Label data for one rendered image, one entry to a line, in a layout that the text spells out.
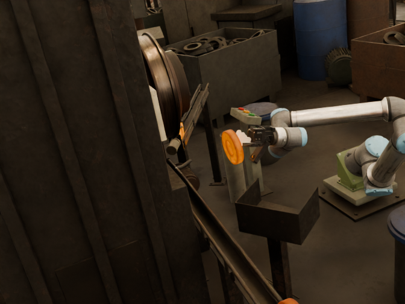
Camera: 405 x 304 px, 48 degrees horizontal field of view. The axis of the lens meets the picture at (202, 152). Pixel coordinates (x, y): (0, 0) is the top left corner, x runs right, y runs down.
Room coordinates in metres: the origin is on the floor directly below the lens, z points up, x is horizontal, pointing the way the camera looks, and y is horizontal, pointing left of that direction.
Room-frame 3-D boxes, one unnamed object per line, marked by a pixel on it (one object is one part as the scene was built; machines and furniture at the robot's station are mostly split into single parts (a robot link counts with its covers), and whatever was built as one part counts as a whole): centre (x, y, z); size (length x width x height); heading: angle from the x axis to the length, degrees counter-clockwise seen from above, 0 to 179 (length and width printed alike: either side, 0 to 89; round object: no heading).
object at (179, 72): (1.94, 0.07, 1.11); 0.28 x 0.06 x 0.28; 18
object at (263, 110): (3.27, -0.48, 0.22); 0.32 x 0.32 x 0.43
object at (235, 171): (2.70, -0.19, 0.26); 0.12 x 0.12 x 0.52
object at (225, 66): (4.64, -0.31, 0.39); 1.03 x 0.83 x 0.77; 123
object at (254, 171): (2.79, -0.33, 0.31); 0.24 x 0.16 x 0.62; 18
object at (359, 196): (2.46, -0.95, 0.10); 0.32 x 0.32 x 0.04; 19
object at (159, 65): (1.91, 0.16, 1.11); 0.47 x 0.06 x 0.47; 18
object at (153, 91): (1.56, 0.16, 1.15); 0.26 x 0.02 x 0.18; 18
